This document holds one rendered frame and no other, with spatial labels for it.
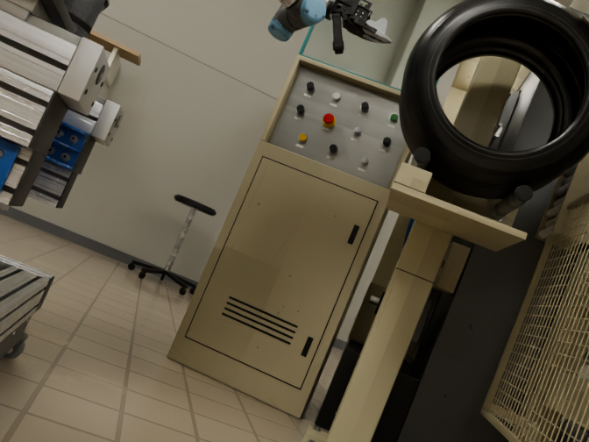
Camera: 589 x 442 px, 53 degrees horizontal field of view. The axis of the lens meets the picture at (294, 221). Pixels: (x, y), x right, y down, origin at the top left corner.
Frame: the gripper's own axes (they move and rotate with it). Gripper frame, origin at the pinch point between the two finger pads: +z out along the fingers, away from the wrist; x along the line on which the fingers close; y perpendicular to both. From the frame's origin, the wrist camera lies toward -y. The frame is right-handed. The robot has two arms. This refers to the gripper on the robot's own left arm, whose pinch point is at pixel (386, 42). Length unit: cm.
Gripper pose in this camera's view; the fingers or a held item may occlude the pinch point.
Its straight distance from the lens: 185.6
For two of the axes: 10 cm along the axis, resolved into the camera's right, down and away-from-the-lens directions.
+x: 1.3, 1.2, 9.9
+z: 8.6, 4.8, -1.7
